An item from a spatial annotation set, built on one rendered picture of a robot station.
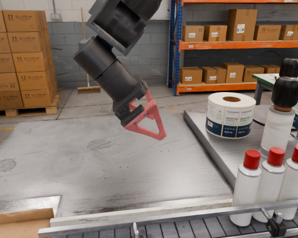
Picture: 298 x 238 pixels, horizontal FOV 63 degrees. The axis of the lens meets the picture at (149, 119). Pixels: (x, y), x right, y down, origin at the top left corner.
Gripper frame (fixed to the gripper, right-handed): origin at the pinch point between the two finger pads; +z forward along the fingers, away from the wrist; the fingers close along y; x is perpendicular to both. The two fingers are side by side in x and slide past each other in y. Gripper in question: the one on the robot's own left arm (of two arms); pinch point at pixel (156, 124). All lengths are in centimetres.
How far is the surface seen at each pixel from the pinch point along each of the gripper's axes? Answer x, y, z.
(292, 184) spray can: -14.6, -0.8, 35.0
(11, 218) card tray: 51, 13, 1
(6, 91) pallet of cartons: 165, 294, -40
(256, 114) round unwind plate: -32, 64, 61
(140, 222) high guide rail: 16.6, -3.7, 14.2
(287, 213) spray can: -9.5, -1.1, 42.2
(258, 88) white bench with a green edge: -74, 173, 120
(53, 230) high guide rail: 30.6, -3.5, 2.4
